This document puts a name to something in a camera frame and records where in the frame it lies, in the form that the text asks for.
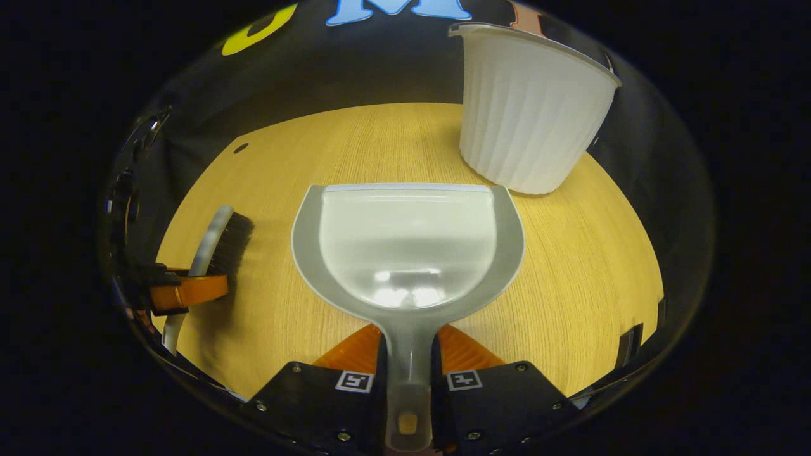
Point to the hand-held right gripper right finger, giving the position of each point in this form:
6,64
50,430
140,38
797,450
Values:
500,405

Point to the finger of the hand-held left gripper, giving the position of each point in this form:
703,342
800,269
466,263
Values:
155,273
190,291

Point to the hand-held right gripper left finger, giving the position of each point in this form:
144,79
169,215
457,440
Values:
317,408

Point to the small grey broom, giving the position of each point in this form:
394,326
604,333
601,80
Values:
231,244

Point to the white ribbed garbage bin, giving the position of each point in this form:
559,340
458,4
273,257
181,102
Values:
532,114

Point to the grey plastic dustpan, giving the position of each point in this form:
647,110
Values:
405,253

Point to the black desk clamp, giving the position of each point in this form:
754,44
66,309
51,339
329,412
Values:
630,345
661,313

